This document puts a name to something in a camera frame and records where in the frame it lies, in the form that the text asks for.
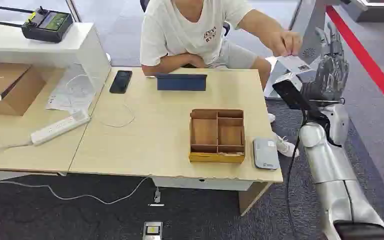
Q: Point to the person's left hand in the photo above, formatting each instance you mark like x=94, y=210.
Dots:
x=288, y=43

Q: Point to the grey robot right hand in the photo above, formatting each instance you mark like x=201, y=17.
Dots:
x=331, y=73

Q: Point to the person's right hand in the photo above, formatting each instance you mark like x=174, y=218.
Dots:
x=197, y=61

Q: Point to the white printed card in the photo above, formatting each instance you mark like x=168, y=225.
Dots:
x=293, y=63

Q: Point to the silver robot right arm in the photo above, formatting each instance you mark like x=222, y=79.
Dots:
x=328, y=162

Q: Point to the tablet in blue case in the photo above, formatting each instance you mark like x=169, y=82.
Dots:
x=181, y=82

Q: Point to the grey display stand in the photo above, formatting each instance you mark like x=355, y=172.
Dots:
x=308, y=20

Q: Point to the person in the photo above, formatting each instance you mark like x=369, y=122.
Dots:
x=178, y=30

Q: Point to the person's white shoe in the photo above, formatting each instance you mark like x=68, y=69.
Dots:
x=271, y=118
x=286, y=147

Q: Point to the grey platform base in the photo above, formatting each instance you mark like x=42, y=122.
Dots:
x=377, y=11

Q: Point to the wooden compartment box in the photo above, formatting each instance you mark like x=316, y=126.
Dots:
x=216, y=136

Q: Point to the black smartphone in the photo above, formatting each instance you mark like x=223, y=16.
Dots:
x=120, y=81

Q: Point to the grey flat card reader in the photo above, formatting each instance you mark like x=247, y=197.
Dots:
x=266, y=154

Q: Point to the white desk shelf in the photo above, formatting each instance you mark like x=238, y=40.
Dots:
x=79, y=49

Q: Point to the printed paper sheet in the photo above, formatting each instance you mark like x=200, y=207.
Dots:
x=71, y=92

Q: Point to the metal pole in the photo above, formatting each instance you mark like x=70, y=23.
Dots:
x=73, y=11

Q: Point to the small grey plug adapter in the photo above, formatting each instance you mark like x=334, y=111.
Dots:
x=157, y=195

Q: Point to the wooden desk leg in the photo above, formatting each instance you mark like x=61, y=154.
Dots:
x=250, y=198

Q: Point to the white power strip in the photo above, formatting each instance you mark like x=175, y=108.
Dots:
x=59, y=127

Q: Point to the black remote controller with antennas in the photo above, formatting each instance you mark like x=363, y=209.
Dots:
x=48, y=26

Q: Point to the metal floor socket box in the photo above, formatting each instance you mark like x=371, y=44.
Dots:
x=152, y=231

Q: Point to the dark grey carpet mat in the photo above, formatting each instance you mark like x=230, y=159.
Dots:
x=112, y=218

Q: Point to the brown cardboard box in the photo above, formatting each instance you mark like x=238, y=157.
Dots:
x=16, y=89

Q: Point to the pale and black wrist camera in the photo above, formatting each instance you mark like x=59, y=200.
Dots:
x=291, y=94

